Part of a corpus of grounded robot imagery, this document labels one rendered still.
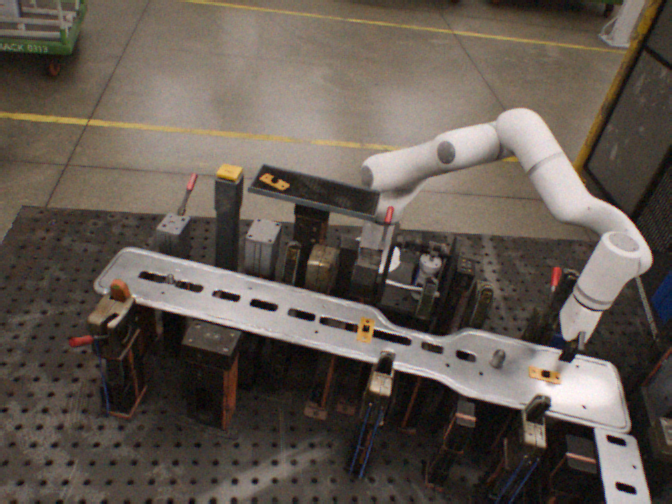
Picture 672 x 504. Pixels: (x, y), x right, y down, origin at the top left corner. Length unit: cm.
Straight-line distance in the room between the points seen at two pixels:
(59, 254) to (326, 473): 118
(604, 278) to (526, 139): 34
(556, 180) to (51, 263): 159
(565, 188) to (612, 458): 62
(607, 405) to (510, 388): 24
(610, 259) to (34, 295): 164
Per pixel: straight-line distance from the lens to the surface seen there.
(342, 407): 171
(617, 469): 150
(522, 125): 139
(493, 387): 150
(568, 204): 134
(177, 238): 166
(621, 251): 130
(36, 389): 180
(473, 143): 147
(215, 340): 140
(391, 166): 174
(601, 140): 449
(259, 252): 157
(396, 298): 167
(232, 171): 172
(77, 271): 211
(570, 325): 141
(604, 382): 166
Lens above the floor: 209
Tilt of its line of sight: 39 degrees down
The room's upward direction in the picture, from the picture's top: 11 degrees clockwise
